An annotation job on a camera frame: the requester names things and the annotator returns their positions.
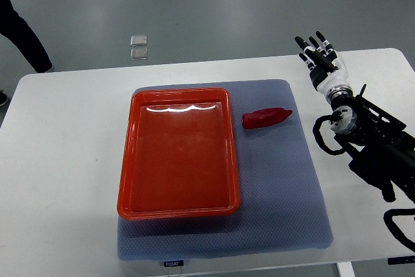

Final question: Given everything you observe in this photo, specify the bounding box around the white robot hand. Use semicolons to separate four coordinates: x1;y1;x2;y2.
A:
294;31;350;93

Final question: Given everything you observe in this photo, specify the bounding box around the red pepper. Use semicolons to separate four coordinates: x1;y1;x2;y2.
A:
242;108;292;129

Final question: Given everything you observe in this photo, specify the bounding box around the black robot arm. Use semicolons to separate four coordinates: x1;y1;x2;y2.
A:
295;32;414;202

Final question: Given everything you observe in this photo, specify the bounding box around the red plastic tray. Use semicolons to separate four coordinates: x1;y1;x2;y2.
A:
117;88;241;221

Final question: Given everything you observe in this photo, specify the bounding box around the blue-grey textured mat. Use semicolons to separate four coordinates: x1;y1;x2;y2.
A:
117;79;333;261

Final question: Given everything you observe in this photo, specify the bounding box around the upper floor socket plate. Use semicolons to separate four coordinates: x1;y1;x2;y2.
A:
130;34;147;47

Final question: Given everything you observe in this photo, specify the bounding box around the floor socket plate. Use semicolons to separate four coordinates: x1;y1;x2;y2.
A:
130;34;147;47
130;47;148;60

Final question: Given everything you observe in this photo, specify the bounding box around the lower floor socket plate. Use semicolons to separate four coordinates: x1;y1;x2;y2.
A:
130;47;148;60

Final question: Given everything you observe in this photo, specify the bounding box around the white table leg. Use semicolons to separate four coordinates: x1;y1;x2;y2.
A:
336;261;355;277

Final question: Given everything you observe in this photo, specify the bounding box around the dark label right edge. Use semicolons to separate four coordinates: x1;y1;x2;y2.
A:
387;256;415;265

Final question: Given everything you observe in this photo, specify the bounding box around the black table label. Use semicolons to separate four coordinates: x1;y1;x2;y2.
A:
163;260;184;268

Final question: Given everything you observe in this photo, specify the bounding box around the person's dark trouser leg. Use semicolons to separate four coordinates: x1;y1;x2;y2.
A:
1;0;54;73

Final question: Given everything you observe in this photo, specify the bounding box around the person's shoe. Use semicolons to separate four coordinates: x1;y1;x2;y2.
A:
0;90;8;106

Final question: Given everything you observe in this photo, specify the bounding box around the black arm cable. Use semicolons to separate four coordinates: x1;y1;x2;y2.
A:
312;114;350;156

